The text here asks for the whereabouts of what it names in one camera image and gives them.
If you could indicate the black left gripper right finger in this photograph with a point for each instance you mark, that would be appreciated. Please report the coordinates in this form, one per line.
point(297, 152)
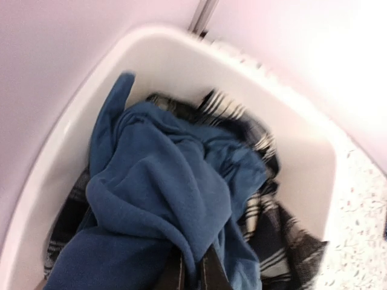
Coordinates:
point(212, 275)

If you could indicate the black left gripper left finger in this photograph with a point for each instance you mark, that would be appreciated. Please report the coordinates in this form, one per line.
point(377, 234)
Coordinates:
point(173, 275)

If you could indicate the teal blue garment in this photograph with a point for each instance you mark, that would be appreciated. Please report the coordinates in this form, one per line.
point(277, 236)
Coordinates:
point(158, 182)

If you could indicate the white plastic laundry bin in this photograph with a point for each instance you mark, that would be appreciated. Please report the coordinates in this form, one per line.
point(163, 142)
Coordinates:
point(175, 62)

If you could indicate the black white plaid garment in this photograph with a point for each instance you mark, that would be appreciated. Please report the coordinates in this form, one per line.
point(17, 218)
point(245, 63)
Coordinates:
point(290, 256)

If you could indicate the floral patterned table cloth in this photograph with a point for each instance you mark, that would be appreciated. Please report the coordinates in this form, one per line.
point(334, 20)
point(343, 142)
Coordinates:
point(356, 256)

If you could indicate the left aluminium frame post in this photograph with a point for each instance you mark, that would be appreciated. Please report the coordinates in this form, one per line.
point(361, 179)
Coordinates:
point(201, 17)

